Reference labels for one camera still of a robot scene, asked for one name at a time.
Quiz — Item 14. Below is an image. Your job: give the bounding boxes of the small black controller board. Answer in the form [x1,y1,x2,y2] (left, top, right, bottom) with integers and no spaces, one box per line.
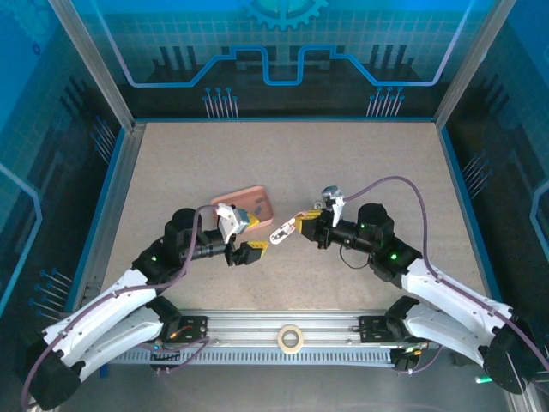
[148,342,181,374]
[390,347,419,375]

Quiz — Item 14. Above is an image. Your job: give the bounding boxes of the beige tape roll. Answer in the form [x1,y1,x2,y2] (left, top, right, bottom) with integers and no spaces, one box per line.
[277,324,305,355]

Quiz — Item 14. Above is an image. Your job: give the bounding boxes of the pink plastic tray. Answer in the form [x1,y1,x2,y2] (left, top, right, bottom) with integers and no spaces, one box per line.
[210,185,276,235]

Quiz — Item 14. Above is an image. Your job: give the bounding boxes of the aluminium side frame rail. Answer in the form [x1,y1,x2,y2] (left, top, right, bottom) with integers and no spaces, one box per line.
[70,122,145,301]

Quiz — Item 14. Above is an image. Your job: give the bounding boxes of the aluminium frame post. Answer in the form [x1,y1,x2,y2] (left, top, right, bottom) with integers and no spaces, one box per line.
[47,0,136,130]
[433,0,518,125]

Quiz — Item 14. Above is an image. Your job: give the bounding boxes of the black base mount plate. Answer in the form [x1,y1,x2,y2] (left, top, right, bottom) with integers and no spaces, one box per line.
[358,315,402,343]
[165,315,210,344]

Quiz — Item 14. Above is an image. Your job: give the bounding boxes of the grey slotted cable duct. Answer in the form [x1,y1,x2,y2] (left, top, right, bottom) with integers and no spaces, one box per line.
[106,349,398,367]

